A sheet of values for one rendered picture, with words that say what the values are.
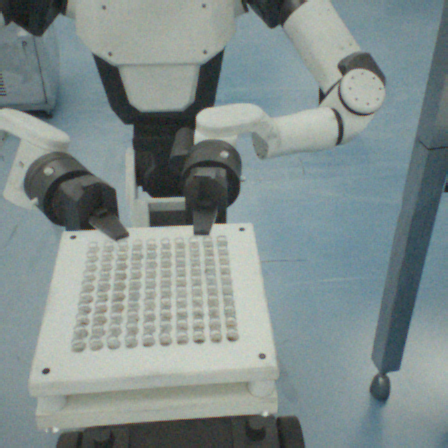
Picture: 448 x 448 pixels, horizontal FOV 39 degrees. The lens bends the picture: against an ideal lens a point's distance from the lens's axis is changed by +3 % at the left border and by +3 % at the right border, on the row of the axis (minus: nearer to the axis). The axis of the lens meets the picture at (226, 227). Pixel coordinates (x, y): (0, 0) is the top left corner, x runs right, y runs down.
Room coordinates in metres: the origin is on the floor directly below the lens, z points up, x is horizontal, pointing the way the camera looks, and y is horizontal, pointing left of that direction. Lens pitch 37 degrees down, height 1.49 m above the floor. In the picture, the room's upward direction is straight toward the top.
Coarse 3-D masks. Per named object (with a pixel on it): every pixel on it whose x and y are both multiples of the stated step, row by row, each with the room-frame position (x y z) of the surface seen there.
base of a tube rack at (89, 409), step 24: (216, 384) 0.44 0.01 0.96; (240, 384) 0.44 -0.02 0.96; (72, 408) 0.41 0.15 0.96; (96, 408) 0.41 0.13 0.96; (120, 408) 0.41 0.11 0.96; (144, 408) 0.41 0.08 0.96; (168, 408) 0.41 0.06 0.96; (192, 408) 0.41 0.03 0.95; (216, 408) 0.42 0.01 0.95; (240, 408) 0.42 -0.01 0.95; (264, 408) 0.42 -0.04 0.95
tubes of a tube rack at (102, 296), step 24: (120, 264) 0.57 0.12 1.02; (168, 264) 0.57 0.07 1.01; (192, 264) 0.57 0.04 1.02; (120, 288) 0.53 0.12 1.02; (144, 288) 0.53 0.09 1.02; (168, 288) 0.53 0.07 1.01; (192, 288) 0.53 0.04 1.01; (216, 288) 0.53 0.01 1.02; (96, 312) 0.49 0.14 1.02; (120, 312) 0.49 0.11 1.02; (144, 312) 0.49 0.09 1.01; (168, 312) 0.49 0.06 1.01; (192, 312) 0.49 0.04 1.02; (216, 312) 0.49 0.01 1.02
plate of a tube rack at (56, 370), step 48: (96, 240) 0.63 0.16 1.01; (144, 240) 0.63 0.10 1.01; (240, 240) 0.62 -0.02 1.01; (96, 288) 0.54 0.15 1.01; (240, 288) 0.54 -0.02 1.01; (48, 336) 0.46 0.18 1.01; (240, 336) 0.46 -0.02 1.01; (48, 384) 0.40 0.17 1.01; (96, 384) 0.41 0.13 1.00; (144, 384) 0.41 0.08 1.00; (192, 384) 0.41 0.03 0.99
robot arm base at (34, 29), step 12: (36, 0) 1.09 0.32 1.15; (48, 0) 1.09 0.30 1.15; (60, 0) 1.14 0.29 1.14; (36, 12) 1.11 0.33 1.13; (48, 12) 1.11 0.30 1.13; (60, 12) 1.18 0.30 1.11; (24, 24) 1.17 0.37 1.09; (36, 24) 1.14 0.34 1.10; (48, 24) 1.16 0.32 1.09; (36, 36) 1.16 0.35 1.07
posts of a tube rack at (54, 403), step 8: (248, 384) 0.43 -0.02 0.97; (256, 384) 0.42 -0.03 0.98; (264, 384) 0.42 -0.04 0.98; (272, 384) 0.43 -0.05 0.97; (256, 392) 0.42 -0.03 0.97; (264, 392) 0.42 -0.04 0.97; (40, 400) 0.41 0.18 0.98; (48, 400) 0.41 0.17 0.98; (56, 400) 0.41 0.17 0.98; (64, 400) 0.42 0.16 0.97; (48, 408) 0.41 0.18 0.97; (56, 408) 0.41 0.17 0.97
